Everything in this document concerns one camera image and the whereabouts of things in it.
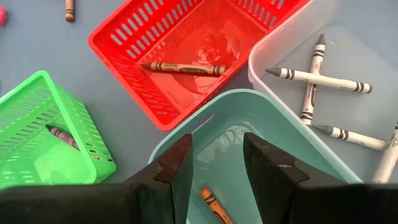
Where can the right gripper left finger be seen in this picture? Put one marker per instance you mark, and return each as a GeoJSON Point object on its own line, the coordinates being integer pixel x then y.
{"type": "Point", "coordinates": [93, 205]}

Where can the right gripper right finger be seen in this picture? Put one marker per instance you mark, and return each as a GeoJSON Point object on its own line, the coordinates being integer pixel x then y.
{"type": "Point", "coordinates": [311, 205]}

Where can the purple crayon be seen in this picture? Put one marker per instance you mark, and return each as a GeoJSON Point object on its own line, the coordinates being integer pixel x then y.
{"type": "Point", "coordinates": [63, 137]}

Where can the white crayon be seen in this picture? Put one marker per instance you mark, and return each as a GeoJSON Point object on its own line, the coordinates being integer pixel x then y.
{"type": "Point", "coordinates": [326, 81]}
{"type": "Point", "coordinates": [357, 138]}
{"type": "Point", "coordinates": [318, 53]}
{"type": "Point", "coordinates": [387, 158]}

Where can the orange crayon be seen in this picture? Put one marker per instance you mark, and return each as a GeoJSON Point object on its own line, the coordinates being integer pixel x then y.
{"type": "Point", "coordinates": [214, 205]}

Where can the brown crayon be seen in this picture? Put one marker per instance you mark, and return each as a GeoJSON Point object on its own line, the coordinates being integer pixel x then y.
{"type": "Point", "coordinates": [186, 69]}
{"type": "Point", "coordinates": [70, 11]}

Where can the green plastic basket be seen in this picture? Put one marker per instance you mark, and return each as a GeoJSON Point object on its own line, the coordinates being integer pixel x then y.
{"type": "Point", "coordinates": [31, 161]}

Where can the teal plastic bin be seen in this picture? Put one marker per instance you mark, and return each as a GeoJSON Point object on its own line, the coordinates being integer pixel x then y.
{"type": "Point", "coordinates": [224, 124]}

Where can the clear plastic bin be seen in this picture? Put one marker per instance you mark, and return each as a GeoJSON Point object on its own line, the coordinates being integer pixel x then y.
{"type": "Point", "coordinates": [357, 46]}

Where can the red plastic basket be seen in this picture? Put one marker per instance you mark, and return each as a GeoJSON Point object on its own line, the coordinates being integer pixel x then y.
{"type": "Point", "coordinates": [186, 37]}

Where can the pink cap eraser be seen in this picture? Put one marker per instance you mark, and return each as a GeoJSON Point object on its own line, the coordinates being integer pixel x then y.
{"type": "Point", "coordinates": [2, 15]}

